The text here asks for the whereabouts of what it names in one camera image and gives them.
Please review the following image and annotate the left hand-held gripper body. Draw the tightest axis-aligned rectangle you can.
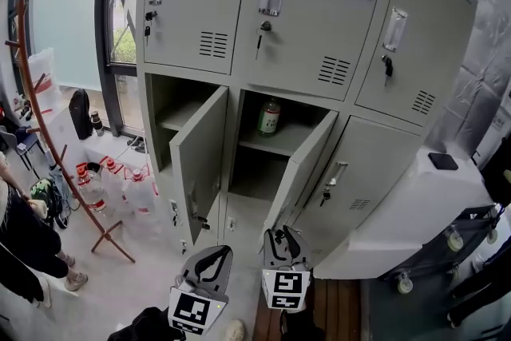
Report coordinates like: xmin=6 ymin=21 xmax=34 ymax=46
xmin=167 ymin=275 xmax=229 ymax=335

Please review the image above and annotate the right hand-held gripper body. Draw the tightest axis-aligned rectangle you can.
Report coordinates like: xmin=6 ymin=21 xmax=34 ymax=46
xmin=261 ymin=270 xmax=311 ymax=311

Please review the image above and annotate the grey metal locker door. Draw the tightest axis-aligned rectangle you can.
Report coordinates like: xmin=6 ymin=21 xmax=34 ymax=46
xmin=168 ymin=85 xmax=229 ymax=245
xmin=291 ymin=115 xmax=422 ymax=264
xmin=261 ymin=110 xmax=339 ymax=240

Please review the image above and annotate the person's right forearm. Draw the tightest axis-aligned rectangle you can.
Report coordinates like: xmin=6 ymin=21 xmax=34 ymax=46
xmin=279 ymin=309 xmax=325 ymax=341

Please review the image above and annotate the person's left forearm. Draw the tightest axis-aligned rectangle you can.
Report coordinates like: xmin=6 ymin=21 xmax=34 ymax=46
xmin=107 ymin=306 xmax=180 ymax=341

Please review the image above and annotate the person's white shoe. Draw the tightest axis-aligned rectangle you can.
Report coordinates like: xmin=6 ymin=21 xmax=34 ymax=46
xmin=225 ymin=318 xmax=247 ymax=341

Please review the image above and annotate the wooden slat platform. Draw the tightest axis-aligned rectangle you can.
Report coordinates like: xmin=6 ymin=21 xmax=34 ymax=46
xmin=253 ymin=277 xmax=362 ymax=341

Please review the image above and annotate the clear red-capped water jug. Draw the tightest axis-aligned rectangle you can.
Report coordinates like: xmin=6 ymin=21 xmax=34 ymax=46
xmin=98 ymin=156 xmax=129 ymax=212
xmin=75 ymin=162 xmax=109 ymax=215
xmin=122 ymin=167 xmax=155 ymax=215

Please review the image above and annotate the white equipment housing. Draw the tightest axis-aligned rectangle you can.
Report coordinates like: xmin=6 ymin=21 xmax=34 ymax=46
xmin=313 ymin=149 xmax=498 ymax=280

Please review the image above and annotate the green label bottle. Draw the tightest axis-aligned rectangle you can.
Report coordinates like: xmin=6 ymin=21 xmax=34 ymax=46
xmin=257 ymin=97 xmax=282 ymax=137

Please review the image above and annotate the black wheeled cart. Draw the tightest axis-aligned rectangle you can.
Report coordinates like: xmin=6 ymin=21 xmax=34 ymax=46
xmin=377 ymin=203 xmax=508 ymax=295

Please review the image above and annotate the teal folded umbrella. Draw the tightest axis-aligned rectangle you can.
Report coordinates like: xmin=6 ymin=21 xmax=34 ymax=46
xmin=47 ymin=161 xmax=75 ymax=212

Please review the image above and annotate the beige cup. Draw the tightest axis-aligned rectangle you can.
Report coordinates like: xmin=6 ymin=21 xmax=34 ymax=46
xmin=30 ymin=198 xmax=50 ymax=219

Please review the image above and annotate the dark thermos bottle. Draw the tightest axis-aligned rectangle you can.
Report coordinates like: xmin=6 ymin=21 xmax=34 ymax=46
xmin=89 ymin=110 xmax=105 ymax=137

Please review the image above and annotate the green and black bag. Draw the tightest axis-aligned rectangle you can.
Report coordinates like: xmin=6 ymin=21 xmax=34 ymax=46
xmin=30 ymin=176 xmax=73 ymax=231

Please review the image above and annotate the black phone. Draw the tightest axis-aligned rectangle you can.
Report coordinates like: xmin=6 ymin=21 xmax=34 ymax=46
xmin=427 ymin=151 xmax=459 ymax=172

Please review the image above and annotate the white water dispenser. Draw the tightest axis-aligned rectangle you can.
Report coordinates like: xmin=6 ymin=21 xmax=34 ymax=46
xmin=38 ymin=105 xmax=87 ymax=172

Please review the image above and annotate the black backpack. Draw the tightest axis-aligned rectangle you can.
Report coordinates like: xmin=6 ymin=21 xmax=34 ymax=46
xmin=68 ymin=88 xmax=93 ymax=141

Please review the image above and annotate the blue chair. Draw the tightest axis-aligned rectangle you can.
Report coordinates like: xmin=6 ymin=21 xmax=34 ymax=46
xmin=0 ymin=125 xmax=47 ymax=172

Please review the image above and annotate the black hanging garment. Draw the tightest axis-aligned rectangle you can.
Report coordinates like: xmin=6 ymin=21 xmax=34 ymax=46
xmin=480 ymin=145 xmax=511 ymax=208

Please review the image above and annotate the small black device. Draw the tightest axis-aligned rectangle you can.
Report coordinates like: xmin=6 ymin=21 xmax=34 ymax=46
xmin=18 ymin=98 xmax=34 ymax=121

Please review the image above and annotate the silver foil sheet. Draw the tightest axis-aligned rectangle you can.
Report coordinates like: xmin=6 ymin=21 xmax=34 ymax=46
xmin=422 ymin=0 xmax=511 ymax=161

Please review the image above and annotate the red-brown wooden coat rack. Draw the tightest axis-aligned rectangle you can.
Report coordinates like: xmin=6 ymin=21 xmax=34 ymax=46
xmin=4 ymin=0 xmax=137 ymax=264

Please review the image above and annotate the large clear dispenser water jug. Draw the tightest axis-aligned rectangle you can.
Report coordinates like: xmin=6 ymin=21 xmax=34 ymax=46
xmin=27 ymin=47 xmax=63 ymax=113

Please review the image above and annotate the frosted glass panel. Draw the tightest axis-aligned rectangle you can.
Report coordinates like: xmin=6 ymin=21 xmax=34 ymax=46
xmin=28 ymin=0 xmax=107 ymax=93

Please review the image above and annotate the black window frame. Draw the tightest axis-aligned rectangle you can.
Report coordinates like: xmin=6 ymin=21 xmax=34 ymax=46
xmin=94 ymin=0 xmax=147 ymax=139
xmin=7 ymin=0 xmax=35 ymax=101

